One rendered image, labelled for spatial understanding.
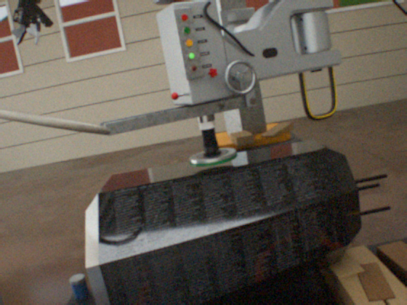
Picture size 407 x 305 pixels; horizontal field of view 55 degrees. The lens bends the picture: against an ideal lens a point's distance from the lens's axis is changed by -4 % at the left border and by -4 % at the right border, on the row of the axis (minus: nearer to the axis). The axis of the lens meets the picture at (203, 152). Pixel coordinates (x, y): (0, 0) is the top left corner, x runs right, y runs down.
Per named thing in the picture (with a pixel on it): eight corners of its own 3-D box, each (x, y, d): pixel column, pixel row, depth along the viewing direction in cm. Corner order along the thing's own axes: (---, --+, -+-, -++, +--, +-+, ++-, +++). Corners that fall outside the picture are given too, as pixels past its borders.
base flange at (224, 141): (211, 139, 293) (210, 133, 292) (279, 128, 290) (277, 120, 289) (211, 154, 245) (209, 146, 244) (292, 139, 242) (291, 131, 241)
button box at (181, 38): (201, 77, 168) (188, 8, 163) (204, 76, 166) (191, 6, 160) (184, 80, 165) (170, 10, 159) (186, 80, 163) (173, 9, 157)
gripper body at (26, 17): (11, 22, 161) (17, -5, 161) (29, 28, 168) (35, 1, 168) (21, 22, 157) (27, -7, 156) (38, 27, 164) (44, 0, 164)
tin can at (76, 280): (78, 291, 256) (73, 274, 253) (92, 291, 254) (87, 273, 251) (72, 300, 246) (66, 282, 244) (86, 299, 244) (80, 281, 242)
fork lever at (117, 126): (239, 104, 199) (238, 94, 199) (261, 104, 182) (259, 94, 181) (99, 133, 172) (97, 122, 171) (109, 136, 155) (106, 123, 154)
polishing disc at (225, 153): (229, 148, 197) (229, 145, 197) (241, 155, 177) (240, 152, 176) (186, 157, 194) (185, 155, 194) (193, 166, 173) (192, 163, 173)
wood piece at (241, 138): (231, 141, 251) (230, 133, 250) (247, 138, 252) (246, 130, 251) (237, 146, 232) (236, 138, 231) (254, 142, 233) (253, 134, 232)
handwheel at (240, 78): (248, 92, 182) (242, 59, 179) (260, 91, 173) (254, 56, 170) (218, 99, 176) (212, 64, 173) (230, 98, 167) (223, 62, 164)
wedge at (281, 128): (281, 129, 259) (280, 121, 258) (293, 129, 251) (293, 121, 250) (260, 136, 247) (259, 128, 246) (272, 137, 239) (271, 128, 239)
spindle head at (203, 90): (240, 96, 201) (224, 5, 192) (266, 95, 181) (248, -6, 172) (174, 111, 187) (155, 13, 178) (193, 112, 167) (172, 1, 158)
